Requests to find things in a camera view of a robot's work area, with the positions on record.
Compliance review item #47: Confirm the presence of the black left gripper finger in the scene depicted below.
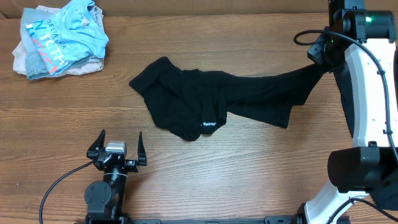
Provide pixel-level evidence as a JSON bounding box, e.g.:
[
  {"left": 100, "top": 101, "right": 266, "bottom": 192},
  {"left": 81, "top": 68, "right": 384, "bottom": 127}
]
[
  {"left": 137, "top": 132, "right": 147, "bottom": 166},
  {"left": 86, "top": 129, "right": 106, "bottom": 159}
]

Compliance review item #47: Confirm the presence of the black t-shirt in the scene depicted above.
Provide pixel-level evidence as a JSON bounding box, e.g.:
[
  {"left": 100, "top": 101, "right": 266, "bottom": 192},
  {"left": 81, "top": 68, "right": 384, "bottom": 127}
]
[{"left": 129, "top": 57, "right": 326, "bottom": 141}]

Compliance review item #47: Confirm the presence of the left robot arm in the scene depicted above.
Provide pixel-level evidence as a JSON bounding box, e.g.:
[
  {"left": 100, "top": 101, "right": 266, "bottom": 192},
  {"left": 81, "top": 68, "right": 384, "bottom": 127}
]
[{"left": 85, "top": 130, "right": 147, "bottom": 223}]

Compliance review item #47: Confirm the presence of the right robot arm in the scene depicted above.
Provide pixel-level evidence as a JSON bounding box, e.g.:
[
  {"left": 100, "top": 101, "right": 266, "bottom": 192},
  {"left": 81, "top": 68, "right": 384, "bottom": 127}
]
[{"left": 265, "top": 1, "right": 397, "bottom": 223}]

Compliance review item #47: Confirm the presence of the black clothes pile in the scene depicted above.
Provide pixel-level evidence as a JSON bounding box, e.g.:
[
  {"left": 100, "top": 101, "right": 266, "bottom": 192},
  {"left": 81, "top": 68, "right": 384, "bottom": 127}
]
[{"left": 333, "top": 62, "right": 354, "bottom": 137}]

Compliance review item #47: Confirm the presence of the grey-blue folded garment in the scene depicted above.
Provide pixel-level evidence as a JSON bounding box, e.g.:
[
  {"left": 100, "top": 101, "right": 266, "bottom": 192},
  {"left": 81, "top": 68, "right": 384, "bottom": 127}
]
[{"left": 20, "top": 7, "right": 103, "bottom": 81}]

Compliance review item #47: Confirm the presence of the light blue printed t-shirt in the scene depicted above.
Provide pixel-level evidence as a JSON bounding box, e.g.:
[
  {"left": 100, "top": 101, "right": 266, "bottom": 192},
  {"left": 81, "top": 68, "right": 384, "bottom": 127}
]
[{"left": 21, "top": 0, "right": 109, "bottom": 80}]

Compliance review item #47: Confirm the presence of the pale pink folded garment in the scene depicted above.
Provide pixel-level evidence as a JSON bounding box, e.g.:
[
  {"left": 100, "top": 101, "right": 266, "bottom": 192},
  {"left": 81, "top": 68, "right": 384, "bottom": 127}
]
[{"left": 12, "top": 5, "right": 105, "bottom": 77}]

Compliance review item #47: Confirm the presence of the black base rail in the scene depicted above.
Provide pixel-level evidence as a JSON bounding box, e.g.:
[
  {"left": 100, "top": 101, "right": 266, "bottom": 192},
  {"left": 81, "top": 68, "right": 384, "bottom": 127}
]
[{"left": 130, "top": 215, "right": 303, "bottom": 224}]

